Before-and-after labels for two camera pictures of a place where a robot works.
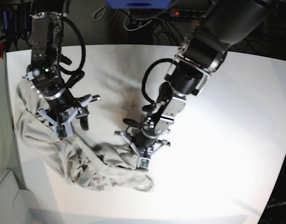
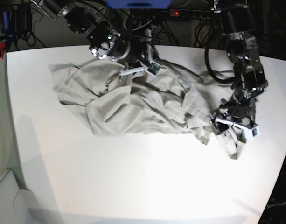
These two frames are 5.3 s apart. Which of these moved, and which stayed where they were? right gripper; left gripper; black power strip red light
Moved: right gripper; left gripper
Stayed: black power strip red light
